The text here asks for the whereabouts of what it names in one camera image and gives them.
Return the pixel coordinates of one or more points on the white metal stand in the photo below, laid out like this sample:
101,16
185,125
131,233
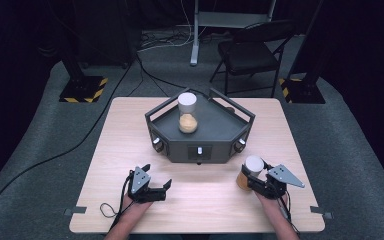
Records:
195,50

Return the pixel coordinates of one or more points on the small brown object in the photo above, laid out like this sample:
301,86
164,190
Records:
230,109

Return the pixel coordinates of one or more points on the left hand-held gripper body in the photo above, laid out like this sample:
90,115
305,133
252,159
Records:
140,181

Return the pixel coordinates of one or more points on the black equipment cabinet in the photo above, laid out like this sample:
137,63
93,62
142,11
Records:
106,33

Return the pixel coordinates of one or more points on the black stand with striped base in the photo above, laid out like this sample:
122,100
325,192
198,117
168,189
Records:
301,91
83,88

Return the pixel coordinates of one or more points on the person's left hand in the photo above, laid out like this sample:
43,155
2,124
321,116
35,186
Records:
135,208

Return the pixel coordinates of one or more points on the dark grey corner shelf tray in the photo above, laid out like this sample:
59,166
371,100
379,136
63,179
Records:
213,130

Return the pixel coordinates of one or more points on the person's right hand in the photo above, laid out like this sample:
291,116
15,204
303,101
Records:
273,205

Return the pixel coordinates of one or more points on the black folding chair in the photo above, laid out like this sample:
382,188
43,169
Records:
248,55

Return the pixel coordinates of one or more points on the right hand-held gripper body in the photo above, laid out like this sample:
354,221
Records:
281,176

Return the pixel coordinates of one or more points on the jar with amber contents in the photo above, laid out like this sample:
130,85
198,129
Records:
254,165

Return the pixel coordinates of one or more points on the grey tape strip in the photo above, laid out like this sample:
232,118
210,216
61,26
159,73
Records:
320,211
75,210

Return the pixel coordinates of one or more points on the jar with pale powder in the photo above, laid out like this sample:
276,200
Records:
187,115

